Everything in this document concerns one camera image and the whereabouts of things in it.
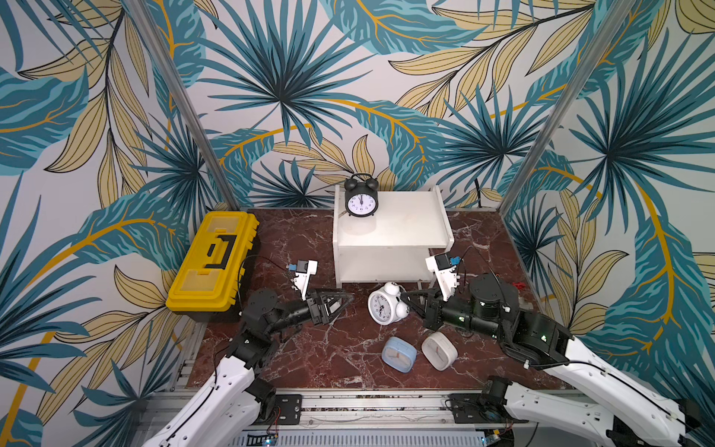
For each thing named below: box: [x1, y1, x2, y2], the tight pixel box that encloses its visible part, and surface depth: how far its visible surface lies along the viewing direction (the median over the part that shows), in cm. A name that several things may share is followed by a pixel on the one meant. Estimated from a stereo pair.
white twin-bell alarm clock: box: [367, 281, 411, 326], surface depth 64 cm
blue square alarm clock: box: [381, 336, 419, 374], surface depth 79 cm
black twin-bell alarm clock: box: [344, 172, 379, 217], surface depth 70 cm
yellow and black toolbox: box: [165, 210, 260, 312], surface depth 85 cm
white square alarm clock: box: [420, 331, 459, 372], surface depth 79 cm
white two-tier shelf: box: [332, 184, 455, 289], surface depth 75 cm
